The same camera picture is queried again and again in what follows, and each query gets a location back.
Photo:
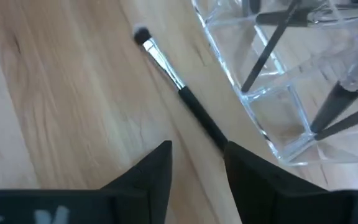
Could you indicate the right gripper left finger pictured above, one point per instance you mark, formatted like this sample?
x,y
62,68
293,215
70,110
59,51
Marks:
x,y
148,193

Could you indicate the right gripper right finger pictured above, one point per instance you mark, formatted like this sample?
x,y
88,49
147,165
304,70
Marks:
x,y
266,196

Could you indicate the silver-ferrule black makeup brush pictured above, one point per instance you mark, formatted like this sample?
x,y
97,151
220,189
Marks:
x,y
334,105
197,105

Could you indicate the thin black makeup brush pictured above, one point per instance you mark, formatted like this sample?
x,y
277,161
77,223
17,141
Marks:
x,y
269,46
350,123

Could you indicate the black fan makeup brush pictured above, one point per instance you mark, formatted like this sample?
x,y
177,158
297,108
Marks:
x,y
278,18

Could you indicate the clear acrylic brush organizer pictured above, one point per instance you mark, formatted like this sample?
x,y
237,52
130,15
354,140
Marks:
x,y
294,102

